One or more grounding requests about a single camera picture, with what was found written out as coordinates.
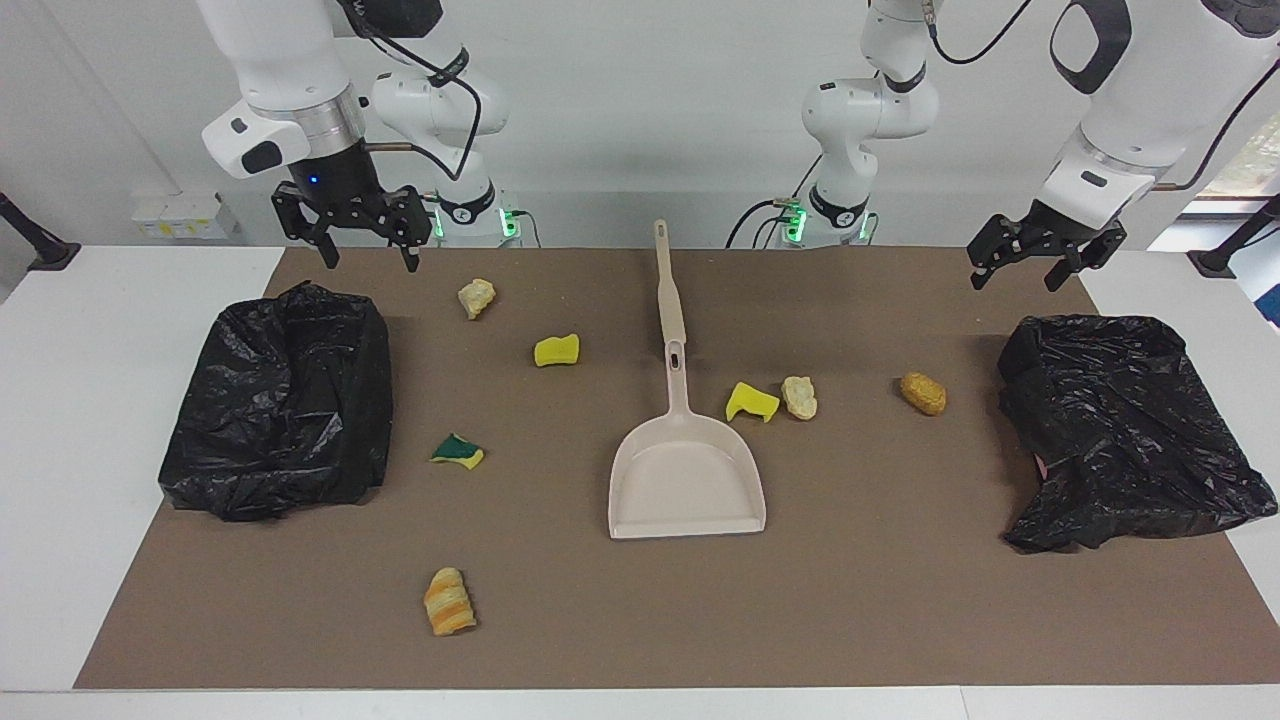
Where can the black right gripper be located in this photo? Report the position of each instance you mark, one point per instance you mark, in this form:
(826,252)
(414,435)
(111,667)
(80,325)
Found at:
(340,185)

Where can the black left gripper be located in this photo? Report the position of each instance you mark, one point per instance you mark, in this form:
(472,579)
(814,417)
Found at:
(1058,235)

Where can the pale jagged bread chunk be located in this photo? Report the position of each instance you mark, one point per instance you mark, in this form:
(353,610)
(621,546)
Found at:
(476,298)

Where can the brown bread roll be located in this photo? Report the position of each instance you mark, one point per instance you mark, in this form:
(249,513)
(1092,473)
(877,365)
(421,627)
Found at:
(923,394)

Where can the yellow sponge block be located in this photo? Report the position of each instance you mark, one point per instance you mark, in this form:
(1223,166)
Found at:
(556,351)

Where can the pale oval bread piece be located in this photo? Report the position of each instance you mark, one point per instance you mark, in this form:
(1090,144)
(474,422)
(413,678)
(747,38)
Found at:
(800,398)

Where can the beige hand brush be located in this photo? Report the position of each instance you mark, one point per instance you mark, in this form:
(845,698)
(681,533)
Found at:
(668,290)

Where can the curved yellow sponge piece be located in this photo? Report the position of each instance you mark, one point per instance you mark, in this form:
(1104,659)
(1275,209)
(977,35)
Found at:
(748,400)

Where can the striped orange croissant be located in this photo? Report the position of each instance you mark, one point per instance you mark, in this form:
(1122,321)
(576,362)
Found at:
(450,603)

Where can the beige plastic dustpan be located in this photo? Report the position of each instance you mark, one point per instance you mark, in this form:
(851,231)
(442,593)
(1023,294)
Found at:
(685,480)

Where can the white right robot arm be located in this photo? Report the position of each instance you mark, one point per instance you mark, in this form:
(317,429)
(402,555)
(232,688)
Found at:
(280,60)

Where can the black bag over pink bin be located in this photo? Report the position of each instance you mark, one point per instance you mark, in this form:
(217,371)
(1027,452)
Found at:
(1120,430)

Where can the pink plastic bin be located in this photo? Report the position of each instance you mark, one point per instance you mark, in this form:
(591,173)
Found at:
(1042,466)

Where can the black clamp stand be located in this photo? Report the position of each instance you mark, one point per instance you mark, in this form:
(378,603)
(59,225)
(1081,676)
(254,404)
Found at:
(1215,262)
(50,255)

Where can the bright window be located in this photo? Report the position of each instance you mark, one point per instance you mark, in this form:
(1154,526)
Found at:
(1255,165)

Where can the left black garbage bag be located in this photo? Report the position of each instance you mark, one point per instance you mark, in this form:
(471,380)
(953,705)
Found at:
(270,420)

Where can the green and yellow sponge piece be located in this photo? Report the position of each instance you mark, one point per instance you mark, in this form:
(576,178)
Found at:
(460,453)

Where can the brown table mat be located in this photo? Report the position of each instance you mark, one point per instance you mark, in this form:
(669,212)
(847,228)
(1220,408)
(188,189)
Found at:
(900,600)

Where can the white wall socket strip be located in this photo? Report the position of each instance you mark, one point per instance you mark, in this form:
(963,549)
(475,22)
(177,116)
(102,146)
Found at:
(185,212)

